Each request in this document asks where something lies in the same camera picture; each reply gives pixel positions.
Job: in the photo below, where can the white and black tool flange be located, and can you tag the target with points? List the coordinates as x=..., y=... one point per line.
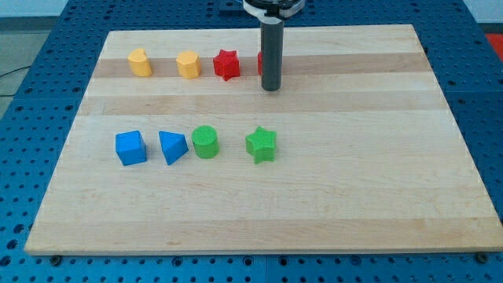
x=273, y=9

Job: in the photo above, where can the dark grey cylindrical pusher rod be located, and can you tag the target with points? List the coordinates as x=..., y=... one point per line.
x=272, y=34

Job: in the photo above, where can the red star block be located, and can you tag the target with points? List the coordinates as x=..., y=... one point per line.
x=227, y=64

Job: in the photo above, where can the green star block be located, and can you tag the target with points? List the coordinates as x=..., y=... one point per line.
x=261, y=145

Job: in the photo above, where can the red cylinder block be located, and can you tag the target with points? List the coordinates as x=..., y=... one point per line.
x=260, y=62

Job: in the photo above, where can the yellow hexagon block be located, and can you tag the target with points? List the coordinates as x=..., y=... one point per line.
x=188, y=63

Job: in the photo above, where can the green cylinder block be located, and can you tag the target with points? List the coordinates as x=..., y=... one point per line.
x=205, y=142

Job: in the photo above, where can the yellow heart block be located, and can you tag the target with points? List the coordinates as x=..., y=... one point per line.
x=139, y=63

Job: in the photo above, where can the blue triangle block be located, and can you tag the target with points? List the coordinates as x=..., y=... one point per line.
x=173, y=146

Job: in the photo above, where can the light wooden board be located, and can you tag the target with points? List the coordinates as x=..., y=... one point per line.
x=369, y=158

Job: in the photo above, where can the blue cube block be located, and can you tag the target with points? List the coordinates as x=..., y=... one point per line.
x=130, y=148

